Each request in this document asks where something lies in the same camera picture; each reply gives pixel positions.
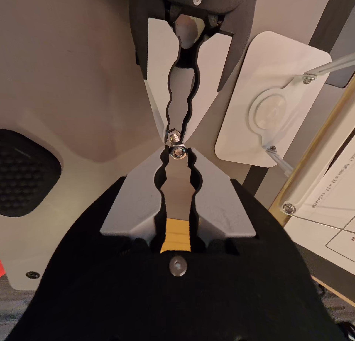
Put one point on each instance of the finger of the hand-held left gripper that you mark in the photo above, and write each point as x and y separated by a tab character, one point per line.
158	55
213	61

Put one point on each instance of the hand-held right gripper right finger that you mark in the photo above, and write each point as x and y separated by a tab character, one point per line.
219	208

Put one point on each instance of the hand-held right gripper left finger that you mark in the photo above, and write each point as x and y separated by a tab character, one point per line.
133	208

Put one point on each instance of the steel hex bolt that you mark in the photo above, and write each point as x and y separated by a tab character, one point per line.
178	152

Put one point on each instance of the steel hex nut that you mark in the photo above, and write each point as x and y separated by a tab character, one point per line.
170	131

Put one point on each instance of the yellow plastic bin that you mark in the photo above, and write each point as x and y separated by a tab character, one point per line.
176	235

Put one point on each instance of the wooden stand board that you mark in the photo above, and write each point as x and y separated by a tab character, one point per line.
309	152

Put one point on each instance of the round metal table grommet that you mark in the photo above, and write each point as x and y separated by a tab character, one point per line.
32	275

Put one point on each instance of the orange traffic cone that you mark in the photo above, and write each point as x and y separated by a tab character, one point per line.
1	269

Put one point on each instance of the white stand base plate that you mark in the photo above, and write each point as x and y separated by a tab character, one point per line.
277	55

